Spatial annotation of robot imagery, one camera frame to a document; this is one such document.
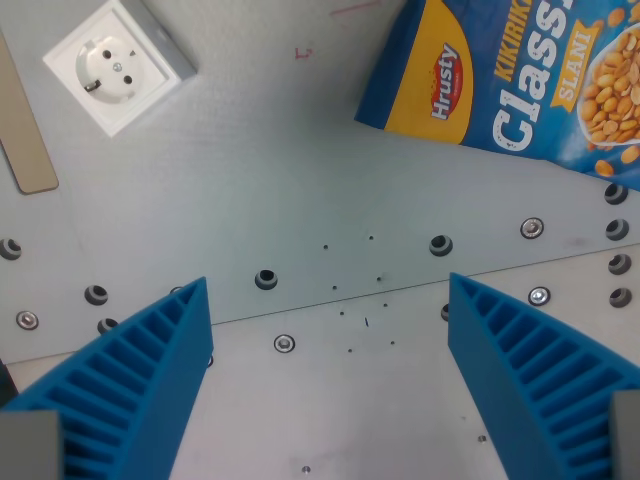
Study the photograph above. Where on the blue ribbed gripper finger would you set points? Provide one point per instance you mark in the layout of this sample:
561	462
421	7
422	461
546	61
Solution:
135	380
530	370

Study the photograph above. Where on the silver hex bolt with washer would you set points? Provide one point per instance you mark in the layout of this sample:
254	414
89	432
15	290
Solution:
284	343
27	320
539	296
532	228

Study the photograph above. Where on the beige flat strip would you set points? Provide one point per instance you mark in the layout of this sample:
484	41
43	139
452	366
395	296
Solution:
22	125

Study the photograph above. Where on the blue peanut snack bag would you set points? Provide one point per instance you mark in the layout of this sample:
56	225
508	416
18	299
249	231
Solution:
505	75

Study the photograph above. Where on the white wall socket box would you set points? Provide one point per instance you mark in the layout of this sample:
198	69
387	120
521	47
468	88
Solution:
117	65

